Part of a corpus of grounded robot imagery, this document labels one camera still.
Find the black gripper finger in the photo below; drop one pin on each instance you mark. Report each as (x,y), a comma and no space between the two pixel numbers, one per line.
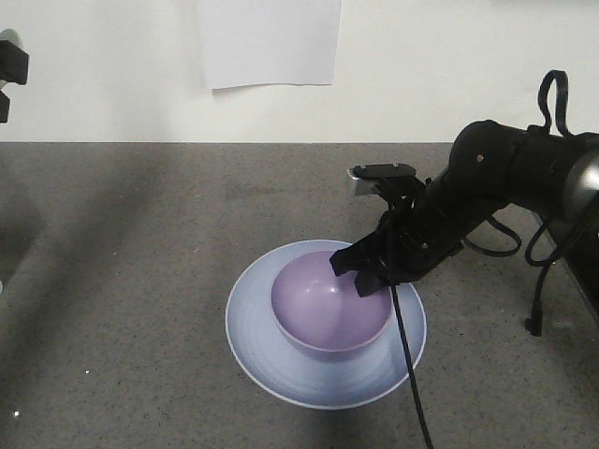
(4,107)
(14,64)

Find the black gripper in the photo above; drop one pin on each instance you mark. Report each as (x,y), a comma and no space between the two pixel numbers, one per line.
(414,236)

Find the purple plastic bowl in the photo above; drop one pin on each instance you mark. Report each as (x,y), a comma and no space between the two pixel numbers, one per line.
(321,313)

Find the light green plastic spoon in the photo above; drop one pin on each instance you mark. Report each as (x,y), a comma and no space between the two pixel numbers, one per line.
(11,35)

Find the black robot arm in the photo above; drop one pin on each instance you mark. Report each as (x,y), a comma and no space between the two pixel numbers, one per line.
(489,167)

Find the light blue plate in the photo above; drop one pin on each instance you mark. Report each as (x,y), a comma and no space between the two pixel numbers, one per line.
(280,368)

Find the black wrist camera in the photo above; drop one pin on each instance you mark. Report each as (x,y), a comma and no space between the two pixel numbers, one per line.
(389,181)

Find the white paper sheet on wall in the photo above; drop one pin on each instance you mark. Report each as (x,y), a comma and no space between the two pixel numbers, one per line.
(268,42)

